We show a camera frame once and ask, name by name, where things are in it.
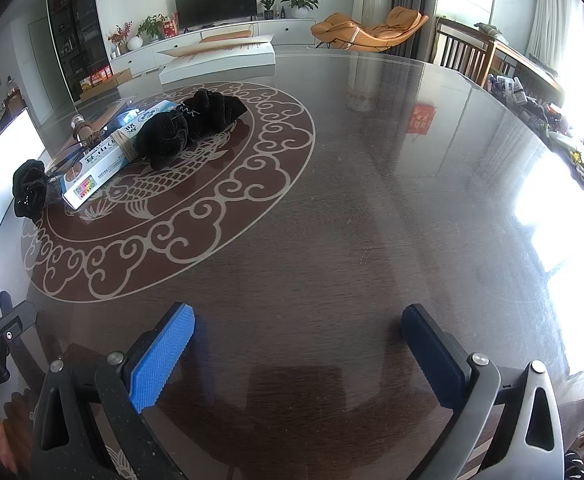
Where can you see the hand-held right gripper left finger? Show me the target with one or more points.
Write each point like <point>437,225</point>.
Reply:
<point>162,355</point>

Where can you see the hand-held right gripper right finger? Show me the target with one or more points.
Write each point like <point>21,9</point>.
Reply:
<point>434,355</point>

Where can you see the silver cosmetic tube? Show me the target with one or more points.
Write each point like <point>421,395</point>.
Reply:
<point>84,132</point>

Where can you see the black rhinestone scrunchie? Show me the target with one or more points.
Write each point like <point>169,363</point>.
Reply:
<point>29,187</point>

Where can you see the tinted glasses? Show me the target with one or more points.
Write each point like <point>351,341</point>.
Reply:
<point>64,165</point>

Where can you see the blue and white carton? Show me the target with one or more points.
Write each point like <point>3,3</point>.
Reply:
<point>117,160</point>

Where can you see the black velvet beaded scrunchie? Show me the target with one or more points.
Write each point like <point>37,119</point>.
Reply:
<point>192,120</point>

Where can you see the cardboard box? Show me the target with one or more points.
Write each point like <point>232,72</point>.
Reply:
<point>114,80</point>

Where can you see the row of small clutter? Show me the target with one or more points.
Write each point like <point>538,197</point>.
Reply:
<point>546,115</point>

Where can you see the black display cabinet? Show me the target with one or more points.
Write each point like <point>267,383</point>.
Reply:
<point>77,30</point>

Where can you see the white box with tan flap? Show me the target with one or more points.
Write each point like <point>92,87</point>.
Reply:
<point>217,62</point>

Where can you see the wooden slatted chair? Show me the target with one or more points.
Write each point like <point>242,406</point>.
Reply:
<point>459,50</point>

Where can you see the wooden side table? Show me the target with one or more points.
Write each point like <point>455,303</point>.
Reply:
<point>521,60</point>

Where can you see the leafy potted plant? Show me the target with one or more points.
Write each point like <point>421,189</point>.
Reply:
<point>152,27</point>

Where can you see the wooden bench with metal legs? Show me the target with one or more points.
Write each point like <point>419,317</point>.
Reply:
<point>224,34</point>

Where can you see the orange lounge chair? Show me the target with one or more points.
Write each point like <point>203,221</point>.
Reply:
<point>371,32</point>

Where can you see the red gift box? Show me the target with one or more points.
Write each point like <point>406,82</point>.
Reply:
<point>171,26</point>

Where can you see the white television cabinet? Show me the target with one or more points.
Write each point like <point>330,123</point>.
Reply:
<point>287,32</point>

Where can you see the flat screen television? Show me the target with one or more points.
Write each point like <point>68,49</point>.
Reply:
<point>217,2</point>

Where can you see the white sheer curtain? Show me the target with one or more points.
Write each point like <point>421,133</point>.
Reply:
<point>554,15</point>

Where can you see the small potted plant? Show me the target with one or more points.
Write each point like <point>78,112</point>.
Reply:
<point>268,9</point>

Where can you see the large potted green plant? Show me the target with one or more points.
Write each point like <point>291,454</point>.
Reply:
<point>302,2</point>

